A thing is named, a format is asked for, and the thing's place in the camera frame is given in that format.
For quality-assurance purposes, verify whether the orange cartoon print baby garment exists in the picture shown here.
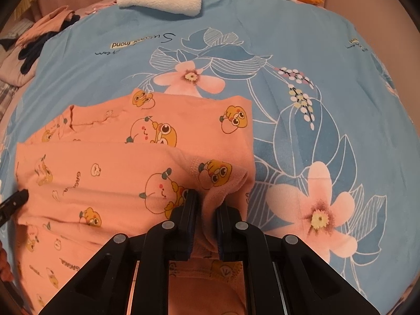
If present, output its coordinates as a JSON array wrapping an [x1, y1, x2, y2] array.
[[15, 90, 255, 314]]

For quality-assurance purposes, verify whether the mauve pillow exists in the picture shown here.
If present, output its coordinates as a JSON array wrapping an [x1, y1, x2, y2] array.
[[0, 46, 38, 87]]

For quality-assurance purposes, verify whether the dark navy folded garment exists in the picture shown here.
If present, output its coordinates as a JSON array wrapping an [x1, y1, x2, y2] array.
[[18, 14, 80, 75]]

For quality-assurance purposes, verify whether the blue floral blanket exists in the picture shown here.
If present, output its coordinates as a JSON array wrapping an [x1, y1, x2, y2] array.
[[1, 0, 419, 314]]

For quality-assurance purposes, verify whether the person's left hand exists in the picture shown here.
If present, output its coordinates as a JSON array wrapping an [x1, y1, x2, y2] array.
[[0, 243, 14, 282]]

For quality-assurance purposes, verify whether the folded peach garment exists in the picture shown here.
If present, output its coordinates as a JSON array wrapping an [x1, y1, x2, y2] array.
[[16, 6, 75, 46]]

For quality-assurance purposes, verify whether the plaid checked quilt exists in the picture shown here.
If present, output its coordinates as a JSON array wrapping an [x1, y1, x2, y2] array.
[[0, 81, 19, 119]]

